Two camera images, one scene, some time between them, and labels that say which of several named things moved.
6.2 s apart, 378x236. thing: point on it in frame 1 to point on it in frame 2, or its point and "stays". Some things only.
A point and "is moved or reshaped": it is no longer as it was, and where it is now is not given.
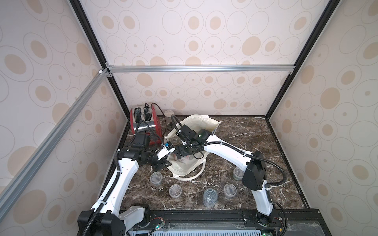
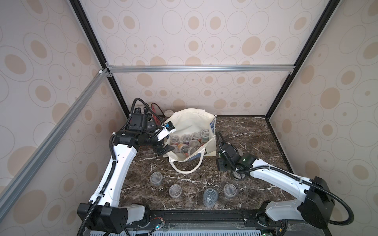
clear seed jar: x=210 y=197 stays
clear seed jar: x=230 y=191 stays
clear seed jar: x=156 y=178 stays
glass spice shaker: x=169 y=112 stays
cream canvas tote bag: x=189 y=166 is moved or reshaped
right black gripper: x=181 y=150 to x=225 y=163
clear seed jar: x=238 y=173 stays
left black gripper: x=161 y=163 to x=158 y=147
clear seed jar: x=175 y=191 stays
